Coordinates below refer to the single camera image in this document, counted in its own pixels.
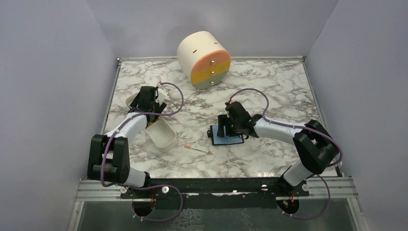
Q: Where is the white oblong tray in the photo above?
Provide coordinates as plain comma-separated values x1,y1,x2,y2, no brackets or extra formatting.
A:
121,93,177,153

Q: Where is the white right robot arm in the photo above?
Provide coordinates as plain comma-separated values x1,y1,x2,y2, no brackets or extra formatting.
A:
208,102,339,196

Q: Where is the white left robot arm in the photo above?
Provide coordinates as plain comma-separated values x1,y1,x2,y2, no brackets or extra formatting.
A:
87,86,168,198

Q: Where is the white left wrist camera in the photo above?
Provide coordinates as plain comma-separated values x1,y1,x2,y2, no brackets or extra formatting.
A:
156,82,168,104

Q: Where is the black card holder wallet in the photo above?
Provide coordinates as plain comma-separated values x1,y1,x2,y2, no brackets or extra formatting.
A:
207,125,244,146

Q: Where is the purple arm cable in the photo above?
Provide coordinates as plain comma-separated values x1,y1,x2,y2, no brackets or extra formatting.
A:
100,82,185,223
225,88,345,221

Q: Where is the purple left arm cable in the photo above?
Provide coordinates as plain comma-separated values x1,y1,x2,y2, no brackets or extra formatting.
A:
100,82,185,223

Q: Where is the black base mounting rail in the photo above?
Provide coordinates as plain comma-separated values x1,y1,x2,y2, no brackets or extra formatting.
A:
120,177,309,210

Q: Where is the orange capped syringe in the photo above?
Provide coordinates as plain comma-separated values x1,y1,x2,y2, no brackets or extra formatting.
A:
184,144,212,154

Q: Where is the cream round drawer cabinet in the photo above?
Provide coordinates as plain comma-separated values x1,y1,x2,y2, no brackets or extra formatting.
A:
177,31,231,90

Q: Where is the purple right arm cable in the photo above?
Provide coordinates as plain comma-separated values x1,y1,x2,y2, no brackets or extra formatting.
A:
225,88,345,221

